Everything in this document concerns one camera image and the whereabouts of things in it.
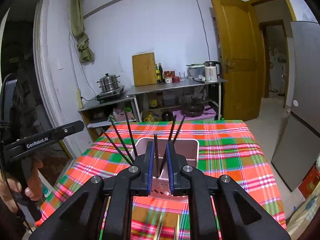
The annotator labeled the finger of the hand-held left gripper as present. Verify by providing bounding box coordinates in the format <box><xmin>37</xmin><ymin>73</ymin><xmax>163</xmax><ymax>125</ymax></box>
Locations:
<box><xmin>49</xmin><ymin>120</ymin><xmax>85</xmax><ymax>141</ymax></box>

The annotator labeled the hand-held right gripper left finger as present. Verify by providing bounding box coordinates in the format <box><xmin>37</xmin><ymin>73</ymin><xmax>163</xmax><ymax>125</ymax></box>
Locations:
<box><xmin>29</xmin><ymin>141</ymin><xmax>154</xmax><ymax>240</ymax></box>

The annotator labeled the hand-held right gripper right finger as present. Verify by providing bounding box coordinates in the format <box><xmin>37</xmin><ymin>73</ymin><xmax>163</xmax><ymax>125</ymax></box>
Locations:
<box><xmin>166</xmin><ymin>141</ymin><xmax>292</xmax><ymax>240</ymax></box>

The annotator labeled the pink plastic utensil basket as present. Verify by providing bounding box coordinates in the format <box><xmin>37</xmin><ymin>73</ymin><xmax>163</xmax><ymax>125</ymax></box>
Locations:
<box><xmin>134</xmin><ymin>137</ymin><xmax>200</xmax><ymax>203</ymax></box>

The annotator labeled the grey metal chopstick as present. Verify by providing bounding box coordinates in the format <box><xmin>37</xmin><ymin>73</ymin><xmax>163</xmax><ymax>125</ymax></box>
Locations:
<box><xmin>154</xmin><ymin>217</ymin><xmax>163</xmax><ymax>240</ymax></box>

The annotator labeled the person's left hand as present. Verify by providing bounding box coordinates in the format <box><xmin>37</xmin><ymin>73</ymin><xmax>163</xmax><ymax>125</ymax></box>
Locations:
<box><xmin>0</xmin><ymin>155</ymin><xmax>45</xmax><ymax>207</ymax></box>

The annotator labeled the wooden cabinet with steel top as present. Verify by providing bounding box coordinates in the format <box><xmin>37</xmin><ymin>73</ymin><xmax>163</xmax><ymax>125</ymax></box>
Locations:
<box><xmin>78</xmin><ymin>96</ymin><xmax>140</xmax><ymax>142</ymax></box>

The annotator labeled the induction stove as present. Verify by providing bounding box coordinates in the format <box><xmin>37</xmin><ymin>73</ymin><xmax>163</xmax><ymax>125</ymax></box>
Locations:
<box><xmin>94</xmin><ymin>85</ymin><xmax>127</xmax><ymax>103</ymax></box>

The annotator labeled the plaid tablecloth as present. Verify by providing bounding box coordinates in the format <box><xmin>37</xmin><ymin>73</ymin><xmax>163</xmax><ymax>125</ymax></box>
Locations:
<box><xmin>35</xmin><ymin>119</ymin><xmax>287</xmax><ymax>240</ymax></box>

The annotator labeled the steel steamer pot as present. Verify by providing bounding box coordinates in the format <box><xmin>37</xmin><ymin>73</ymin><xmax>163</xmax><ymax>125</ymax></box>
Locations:
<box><xmin>97</xmin><ymin>73</ymin><xmax>121</xmax><ymax>93</ymax></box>

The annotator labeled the black wok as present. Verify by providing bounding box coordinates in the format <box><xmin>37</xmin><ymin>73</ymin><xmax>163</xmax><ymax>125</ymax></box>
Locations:
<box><xmin>181</xmin><ymin>104</ymin><xmax>205</xmax><ymax>115</ymax></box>

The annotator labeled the purple plastic storage box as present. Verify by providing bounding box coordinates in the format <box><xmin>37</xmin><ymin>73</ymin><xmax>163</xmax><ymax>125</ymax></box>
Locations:
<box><xmin>172</xmin><ymin>107</ymin><xmax>217</xmax><ymax>123</ymax></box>

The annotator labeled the steel kitchen table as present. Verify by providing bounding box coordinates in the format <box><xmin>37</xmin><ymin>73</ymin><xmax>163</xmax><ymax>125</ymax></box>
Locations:
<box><xmin>126</xmin><ymin>76</ymin><xmax>228</xmax><ymax>123</ymax></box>

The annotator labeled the green knotted curtain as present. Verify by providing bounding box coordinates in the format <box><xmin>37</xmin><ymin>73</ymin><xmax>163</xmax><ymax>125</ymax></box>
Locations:
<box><xmin>70</xmin><ymin>0</ymin><xmax>95</xmax><ymax>63</ymax></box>

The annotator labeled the wooden cutting board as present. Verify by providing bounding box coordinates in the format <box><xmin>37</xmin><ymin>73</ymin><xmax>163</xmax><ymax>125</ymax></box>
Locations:
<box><xmin>132</xmin><ymin>52</ymin><xmax>158</xmax><ymax>87</ymax></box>

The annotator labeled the white rice cooker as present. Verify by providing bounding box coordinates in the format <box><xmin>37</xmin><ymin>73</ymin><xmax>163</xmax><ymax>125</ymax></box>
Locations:
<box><xmin>186</xmin><ymin>64</ymin><xmax>206</xmax><ymax>79</ymax></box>

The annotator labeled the white electric kettle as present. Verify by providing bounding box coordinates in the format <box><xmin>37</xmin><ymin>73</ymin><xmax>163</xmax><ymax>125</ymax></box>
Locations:
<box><xmin>204</xmin><ymin>60</ymin><xmax>222</xmax><ymax>82</ymax></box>

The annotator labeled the grey refrigerator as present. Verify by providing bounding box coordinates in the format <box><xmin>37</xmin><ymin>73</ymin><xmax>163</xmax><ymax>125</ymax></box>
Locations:
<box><xmin>271</xmin><ymin>20</ymin><xmax>320</xmax><ymax>193</ymax></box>

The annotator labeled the yellow wooden door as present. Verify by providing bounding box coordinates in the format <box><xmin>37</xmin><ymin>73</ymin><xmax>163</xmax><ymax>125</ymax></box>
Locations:
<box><xmin>209</xmin><ymin>0</ymin><xmax>267</xmax><ymax>122</ymax></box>

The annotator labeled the red box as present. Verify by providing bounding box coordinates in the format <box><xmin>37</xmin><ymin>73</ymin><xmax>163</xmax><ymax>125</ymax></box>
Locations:
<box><xmin>299</xmin><ymin>165</ymin><xmax>320</xmax><ymax>200</ymax></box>

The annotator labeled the cardboard box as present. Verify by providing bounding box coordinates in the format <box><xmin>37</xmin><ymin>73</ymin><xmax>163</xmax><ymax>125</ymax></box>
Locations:
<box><xmin>286</xmin><ymin>187</ymin><xmax>320</xmax><ymax>240</ymax></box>

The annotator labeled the white door frame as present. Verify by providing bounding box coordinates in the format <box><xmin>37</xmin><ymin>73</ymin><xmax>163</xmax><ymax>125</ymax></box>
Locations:
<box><xmin>24</xmin><ymin>0</ymin><xmax>78</xmax><ymax>160</ymax></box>

